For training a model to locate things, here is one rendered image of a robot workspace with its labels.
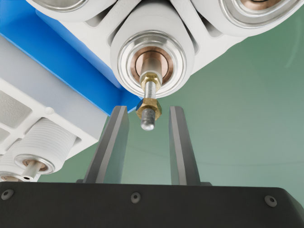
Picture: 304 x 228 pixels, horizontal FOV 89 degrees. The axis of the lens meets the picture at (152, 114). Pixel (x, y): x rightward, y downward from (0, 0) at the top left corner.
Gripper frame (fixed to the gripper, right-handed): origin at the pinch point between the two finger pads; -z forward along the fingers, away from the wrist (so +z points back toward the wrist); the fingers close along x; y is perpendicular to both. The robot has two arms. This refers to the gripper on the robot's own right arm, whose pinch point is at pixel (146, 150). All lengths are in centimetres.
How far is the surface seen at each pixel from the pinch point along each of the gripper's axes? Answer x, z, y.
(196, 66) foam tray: -6.8, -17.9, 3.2
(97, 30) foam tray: 7.6, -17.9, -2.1
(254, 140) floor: -41, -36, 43
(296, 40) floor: -35, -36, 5
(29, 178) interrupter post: 23.7, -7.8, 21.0
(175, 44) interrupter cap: -2.3, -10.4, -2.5
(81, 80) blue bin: 17.7, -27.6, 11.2
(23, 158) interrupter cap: 25.1, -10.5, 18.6
